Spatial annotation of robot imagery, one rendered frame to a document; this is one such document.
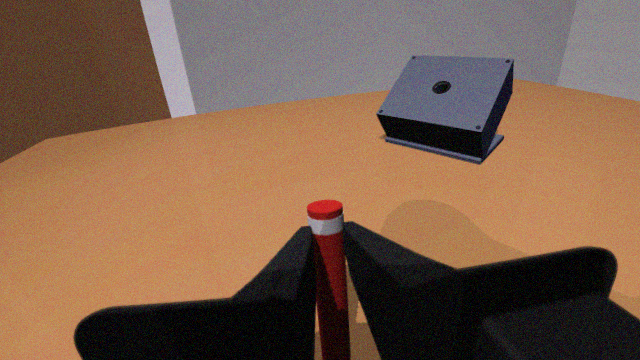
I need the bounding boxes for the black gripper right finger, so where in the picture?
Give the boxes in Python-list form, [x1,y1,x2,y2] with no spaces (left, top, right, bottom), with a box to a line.
[343,221,618,360]

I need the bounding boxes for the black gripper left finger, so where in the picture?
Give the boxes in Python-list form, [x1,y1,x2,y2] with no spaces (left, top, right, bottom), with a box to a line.
[73,226,317,360]

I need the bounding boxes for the red peg with white band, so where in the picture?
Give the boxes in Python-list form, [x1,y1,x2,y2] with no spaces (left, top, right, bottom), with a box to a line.
[307,200,351,360]

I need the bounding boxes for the grey metal panel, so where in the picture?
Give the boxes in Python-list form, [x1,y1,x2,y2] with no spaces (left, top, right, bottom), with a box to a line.
[376,55,514,165]

